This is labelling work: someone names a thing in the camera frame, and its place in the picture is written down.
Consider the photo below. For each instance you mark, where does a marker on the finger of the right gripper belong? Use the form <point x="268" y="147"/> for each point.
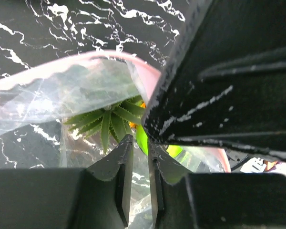
<point x="224" y="84"/>

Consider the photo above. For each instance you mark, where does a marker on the fake green pepper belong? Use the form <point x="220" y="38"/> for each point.
<point x="142" y="141"/>

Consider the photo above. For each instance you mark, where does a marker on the clear zip top bag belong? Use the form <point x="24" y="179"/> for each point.
<point x="73" y="86"/>

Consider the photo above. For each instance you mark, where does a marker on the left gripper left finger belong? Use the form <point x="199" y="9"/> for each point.
<point x="97" y="197"/>

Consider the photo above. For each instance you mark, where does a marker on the fake orange pineapple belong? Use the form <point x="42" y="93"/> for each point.
<point x="116" y="120"/>

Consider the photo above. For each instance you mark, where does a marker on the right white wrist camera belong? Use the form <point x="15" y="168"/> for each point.
<point x="259" y="165"/>

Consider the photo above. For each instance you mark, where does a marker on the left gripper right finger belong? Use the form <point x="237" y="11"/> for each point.
<point x="182" y="199"/>

